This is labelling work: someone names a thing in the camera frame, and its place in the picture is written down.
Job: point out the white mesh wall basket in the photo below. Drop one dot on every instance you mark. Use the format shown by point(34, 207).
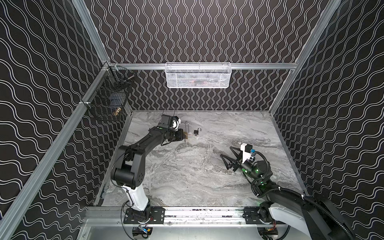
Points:
point(198, 78)

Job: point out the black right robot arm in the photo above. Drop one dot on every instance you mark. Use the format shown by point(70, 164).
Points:
point(317, 218)

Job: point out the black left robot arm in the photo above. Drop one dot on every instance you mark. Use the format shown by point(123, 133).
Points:
point(129, 170)

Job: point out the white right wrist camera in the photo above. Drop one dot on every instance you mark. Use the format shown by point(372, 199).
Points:
point(248, 153)

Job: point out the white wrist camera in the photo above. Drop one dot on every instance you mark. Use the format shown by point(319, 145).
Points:
point(176, 122)
point(248, 153)

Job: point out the aluminium back crossbar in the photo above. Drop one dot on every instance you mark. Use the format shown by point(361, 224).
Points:
point(234, 66)

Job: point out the brass padlock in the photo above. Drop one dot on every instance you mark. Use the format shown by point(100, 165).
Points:
point(187, 130)

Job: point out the aluminium corner frame post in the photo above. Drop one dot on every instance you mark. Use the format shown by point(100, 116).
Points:
point(91, 29)

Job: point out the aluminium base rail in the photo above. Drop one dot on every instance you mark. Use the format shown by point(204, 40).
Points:
point(178, 217)

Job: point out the aluminium right corner post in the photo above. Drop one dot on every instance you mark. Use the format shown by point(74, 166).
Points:
point(314, 37)

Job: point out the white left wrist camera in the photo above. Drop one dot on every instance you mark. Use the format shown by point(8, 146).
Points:
point(176, 122)

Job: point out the black wire wall basket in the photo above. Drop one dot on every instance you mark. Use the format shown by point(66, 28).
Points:
point(108, 103)

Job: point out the small black padlock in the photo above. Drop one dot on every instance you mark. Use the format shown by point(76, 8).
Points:
point(197, 131)

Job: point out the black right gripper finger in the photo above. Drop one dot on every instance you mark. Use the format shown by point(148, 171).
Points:
point(237, 152)
point(230, 163)

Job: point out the aluminium left side rail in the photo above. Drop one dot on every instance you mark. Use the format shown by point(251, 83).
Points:
point(26, 196)

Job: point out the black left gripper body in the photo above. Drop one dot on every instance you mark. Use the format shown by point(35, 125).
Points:
point(179, 134)

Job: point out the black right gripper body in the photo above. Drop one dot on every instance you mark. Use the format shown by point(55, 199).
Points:
point(238, 162)

